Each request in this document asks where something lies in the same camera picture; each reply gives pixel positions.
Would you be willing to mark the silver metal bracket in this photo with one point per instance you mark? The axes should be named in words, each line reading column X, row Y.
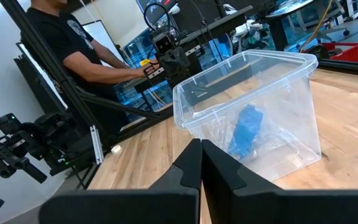
column 96, row 144

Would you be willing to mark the clear plastic container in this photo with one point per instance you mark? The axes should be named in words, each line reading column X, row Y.
column 291, row 93

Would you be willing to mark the person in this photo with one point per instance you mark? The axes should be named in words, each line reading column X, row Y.
column 61, row 34

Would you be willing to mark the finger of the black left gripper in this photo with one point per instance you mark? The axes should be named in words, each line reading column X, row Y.
column 185, row 71
column 171, row 73

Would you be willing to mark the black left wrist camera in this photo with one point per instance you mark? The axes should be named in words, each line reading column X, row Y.
column 163, row 43

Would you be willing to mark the white tape roll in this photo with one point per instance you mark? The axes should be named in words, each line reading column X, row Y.
column 116, row 149

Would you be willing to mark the blue elastic bandage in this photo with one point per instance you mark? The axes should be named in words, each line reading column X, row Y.
column 245, row 130

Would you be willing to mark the black flat monitor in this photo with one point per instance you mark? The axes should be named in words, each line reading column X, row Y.
column 23, row 67

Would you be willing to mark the red plastic crate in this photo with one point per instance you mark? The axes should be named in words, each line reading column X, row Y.
column 350, row 54

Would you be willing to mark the white board black frame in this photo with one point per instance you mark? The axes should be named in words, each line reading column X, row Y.
column 101, row 37

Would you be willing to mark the small yellow tag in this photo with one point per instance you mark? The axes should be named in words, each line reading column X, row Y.
column 145, row 62

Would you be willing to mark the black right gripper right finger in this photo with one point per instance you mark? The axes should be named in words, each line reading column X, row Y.
column 291, row 208

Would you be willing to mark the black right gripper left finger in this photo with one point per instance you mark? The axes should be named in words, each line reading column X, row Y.
column 120, row 208

